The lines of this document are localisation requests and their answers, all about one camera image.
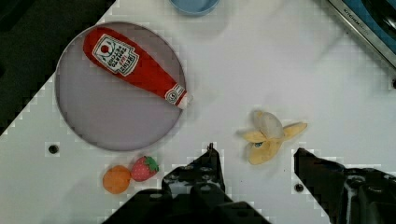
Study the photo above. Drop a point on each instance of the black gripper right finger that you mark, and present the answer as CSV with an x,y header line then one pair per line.
x,y
348,195

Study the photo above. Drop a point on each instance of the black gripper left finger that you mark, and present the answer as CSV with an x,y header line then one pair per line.
x,y
190,194

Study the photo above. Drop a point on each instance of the yellow plush peeled banana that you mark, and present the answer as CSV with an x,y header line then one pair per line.
x,y
268,136

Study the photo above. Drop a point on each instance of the red plush strawberry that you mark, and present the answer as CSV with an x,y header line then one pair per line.
x,y
144,168

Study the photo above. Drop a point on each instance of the orange plush ball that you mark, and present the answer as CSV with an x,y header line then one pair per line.
x,y
116,179

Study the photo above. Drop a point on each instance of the grey round plate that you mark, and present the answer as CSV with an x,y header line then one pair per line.
x,y
108,112

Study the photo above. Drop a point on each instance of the red plush ketchup bottle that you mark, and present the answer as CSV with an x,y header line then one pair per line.
x,y
126,60

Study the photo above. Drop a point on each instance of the black toaster oven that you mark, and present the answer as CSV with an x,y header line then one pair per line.
x,y
373,21

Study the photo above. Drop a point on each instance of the light blue bowl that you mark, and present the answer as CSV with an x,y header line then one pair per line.
x,y
194,7

